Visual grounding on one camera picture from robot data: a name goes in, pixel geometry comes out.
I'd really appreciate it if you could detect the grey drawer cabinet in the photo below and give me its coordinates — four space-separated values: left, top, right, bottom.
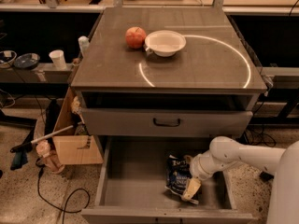
70 6 268 142

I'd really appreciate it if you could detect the white bowl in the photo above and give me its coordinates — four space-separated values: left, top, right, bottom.
144 30 186 57

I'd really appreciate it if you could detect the grey-handled tool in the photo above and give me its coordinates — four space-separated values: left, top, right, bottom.
10 122 82 153

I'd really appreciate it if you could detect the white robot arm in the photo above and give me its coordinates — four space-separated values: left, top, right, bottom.
182 136 299 224

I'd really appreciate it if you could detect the patterned bowl at left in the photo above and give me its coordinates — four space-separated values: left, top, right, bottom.
0 50 17 69

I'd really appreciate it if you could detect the grey open middle drawer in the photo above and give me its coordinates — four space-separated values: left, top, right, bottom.
81 137 253 224

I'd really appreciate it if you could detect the black floor cable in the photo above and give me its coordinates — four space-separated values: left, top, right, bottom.
36 166 92 224

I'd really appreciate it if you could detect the dark blue bowl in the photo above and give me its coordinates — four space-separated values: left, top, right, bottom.
14 53 40 70

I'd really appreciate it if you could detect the white plastic bottle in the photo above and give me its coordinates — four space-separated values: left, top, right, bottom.
78 35 90 56

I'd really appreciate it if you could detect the grey top drawer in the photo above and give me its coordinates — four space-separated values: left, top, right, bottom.
82 108 252 137

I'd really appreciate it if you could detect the cardboard box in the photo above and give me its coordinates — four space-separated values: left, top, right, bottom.
53 89 103 165

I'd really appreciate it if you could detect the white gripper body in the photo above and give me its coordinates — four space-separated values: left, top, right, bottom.
190 151 218 181

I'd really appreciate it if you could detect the black chair leg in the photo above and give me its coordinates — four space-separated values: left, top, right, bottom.
260 172 274 182

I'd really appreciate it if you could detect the white paper cup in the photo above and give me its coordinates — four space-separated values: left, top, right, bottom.
49 49 66 70

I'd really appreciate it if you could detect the red apple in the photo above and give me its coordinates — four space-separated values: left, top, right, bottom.
125 27 147 49

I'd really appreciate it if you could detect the pink spray bottle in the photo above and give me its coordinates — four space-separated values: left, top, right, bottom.
36 140 64 174

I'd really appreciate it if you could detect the blue chip bag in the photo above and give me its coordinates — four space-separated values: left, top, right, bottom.
165 155 199 204

